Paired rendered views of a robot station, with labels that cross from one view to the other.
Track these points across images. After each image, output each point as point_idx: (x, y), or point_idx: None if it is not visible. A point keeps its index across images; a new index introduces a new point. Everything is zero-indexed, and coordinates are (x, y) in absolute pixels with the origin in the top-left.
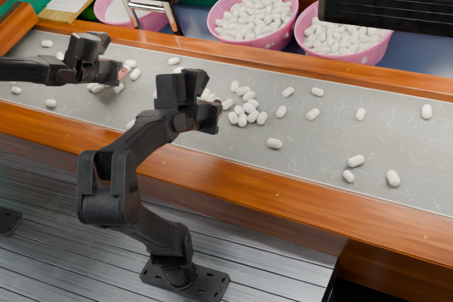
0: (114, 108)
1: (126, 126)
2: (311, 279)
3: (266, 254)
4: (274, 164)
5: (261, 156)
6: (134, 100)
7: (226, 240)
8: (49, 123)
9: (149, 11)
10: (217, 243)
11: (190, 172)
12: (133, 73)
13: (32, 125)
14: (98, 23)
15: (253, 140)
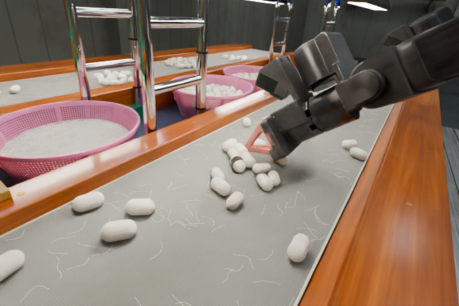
0: (317, 169)
1: (365, 152)
2: (451, 130)
3: (445, 140)
4: (385, 108)
5: (378, 110)
6: (303, 153)
7: (447, 151)
8: (382, 234)
9: (184, 86)
10: (452, 156)
11: (421, 123)
12: (260, 139)
13: (399, 274)
14: (84, 158)
15: (363, 110)
